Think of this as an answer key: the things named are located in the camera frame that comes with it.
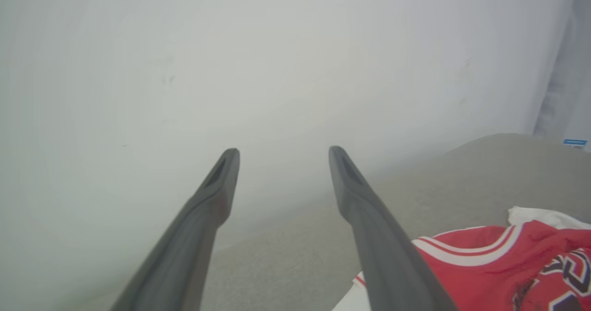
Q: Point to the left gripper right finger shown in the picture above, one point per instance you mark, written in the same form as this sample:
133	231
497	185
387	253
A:
388	255

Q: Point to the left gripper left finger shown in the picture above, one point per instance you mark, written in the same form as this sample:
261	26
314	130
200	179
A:
184	246

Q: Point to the red basketball jersey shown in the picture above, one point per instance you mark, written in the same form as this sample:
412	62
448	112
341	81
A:
489	274

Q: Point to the blue white label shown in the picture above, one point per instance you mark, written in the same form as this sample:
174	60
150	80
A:
575	142

